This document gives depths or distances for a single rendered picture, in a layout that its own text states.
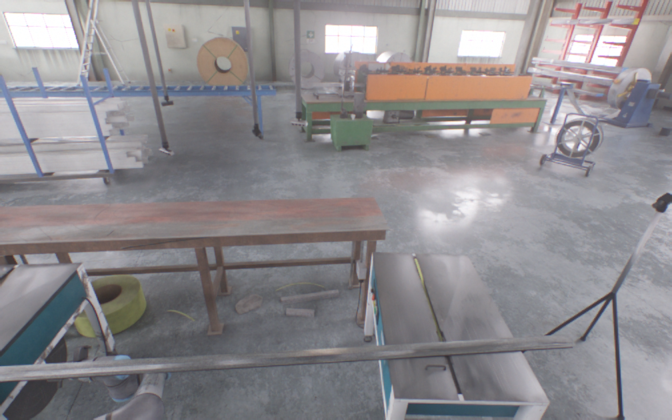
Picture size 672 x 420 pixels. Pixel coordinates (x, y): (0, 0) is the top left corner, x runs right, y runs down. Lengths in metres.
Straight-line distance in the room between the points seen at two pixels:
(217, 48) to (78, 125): 7.27
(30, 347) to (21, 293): 0.30
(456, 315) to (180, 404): 1.60
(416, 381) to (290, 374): 1.07
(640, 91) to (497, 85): 4.17
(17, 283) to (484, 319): 2.27
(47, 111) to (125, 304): 3.06
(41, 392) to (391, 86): 6.08
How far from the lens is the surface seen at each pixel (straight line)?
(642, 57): 15.62
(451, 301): 1.80
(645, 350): 3.31
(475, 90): 7.57
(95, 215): 2.62
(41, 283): 2.24
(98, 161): 5.18
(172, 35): 14.04
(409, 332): 1.59
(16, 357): 2.02
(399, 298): 1.73
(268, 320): 2.62
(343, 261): 2.70
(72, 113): 5.07
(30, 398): 2.49
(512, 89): 8.09
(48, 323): 2.13
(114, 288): 3.01
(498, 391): 1.53
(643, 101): 11.08
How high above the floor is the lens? 1.90
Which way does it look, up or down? 29 degrees down
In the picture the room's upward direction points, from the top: 2 degrees clockwise
